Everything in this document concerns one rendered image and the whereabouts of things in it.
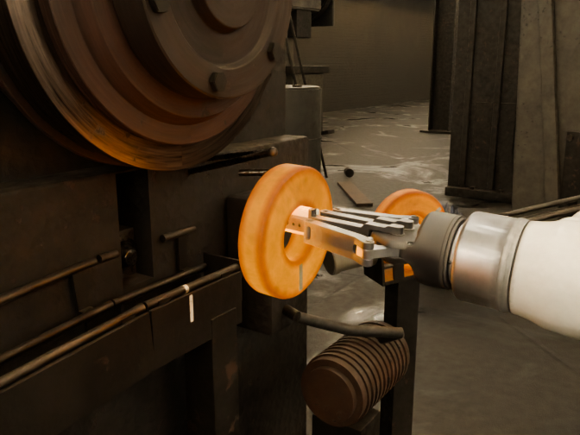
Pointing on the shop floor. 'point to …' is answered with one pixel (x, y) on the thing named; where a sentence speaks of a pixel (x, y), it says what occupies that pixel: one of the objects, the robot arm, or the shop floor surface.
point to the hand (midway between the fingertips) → (290, 217)
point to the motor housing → (352, 382)
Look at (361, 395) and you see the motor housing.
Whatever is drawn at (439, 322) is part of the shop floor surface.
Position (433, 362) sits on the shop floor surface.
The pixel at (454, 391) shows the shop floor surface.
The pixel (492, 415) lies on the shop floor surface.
